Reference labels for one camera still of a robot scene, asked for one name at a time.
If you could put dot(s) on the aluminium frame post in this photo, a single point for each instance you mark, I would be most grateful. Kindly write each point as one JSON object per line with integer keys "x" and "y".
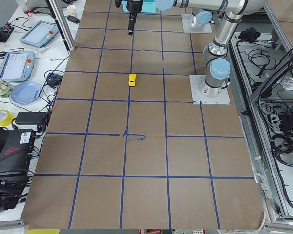
{"x": 60, "y": 20}

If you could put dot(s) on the black power adapter brick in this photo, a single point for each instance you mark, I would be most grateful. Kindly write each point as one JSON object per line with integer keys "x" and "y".
{"x": 30, "y": 118}

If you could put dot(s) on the black computer box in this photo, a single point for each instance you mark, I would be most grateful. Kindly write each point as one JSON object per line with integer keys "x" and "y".
{"x": 15, "y": 147}

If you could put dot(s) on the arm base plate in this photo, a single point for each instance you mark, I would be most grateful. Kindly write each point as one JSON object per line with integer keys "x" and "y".
{"x": 203, "y": 94}
{"x": 199, "y": 23}

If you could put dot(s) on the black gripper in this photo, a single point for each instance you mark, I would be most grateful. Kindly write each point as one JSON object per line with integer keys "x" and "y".
{"x": 134, "y": 7}

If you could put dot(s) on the yellow tape roll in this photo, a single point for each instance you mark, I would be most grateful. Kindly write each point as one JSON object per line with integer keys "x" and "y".
{"x": 5, "y": 118}

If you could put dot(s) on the lower blue teach pendant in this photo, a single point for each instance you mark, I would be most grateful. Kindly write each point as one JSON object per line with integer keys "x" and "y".
{"x": 17, "y": 66}

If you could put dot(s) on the white paper cup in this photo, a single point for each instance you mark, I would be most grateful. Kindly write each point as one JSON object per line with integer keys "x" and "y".
{"x": 72, "y": 10}

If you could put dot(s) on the light blue plate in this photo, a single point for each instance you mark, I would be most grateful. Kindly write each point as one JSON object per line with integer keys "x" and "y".
{"x": 25, "y": 93}

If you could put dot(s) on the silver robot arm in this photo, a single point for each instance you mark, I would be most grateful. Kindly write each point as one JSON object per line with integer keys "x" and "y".
{"x": 164, "y": 5}
{"x": 218, "y": 68}

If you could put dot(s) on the blue teach pendant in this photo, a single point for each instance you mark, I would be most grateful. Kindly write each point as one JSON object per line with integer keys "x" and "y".
{"x": 17, "y": 66}
{"x": 40, "y": 34}

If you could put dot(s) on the green tape roll stack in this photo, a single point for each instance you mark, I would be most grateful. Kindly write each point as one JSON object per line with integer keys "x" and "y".
{"x": 5, "y": 89}

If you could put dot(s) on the teal plastic storage bin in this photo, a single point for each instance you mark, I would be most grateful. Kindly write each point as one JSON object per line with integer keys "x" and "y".
{"x": 144, "y": 6}

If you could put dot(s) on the upper blue teach pendant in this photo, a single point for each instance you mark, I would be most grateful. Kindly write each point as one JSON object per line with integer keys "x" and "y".
{"x": 40, "y": 34}

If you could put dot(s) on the brown paper table mat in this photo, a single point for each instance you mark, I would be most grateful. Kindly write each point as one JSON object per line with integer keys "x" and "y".
{"x": 142, "y": 157}

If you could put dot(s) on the yellow toy beetle car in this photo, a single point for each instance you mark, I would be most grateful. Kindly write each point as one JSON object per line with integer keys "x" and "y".
{"x": 132, "y": 79}

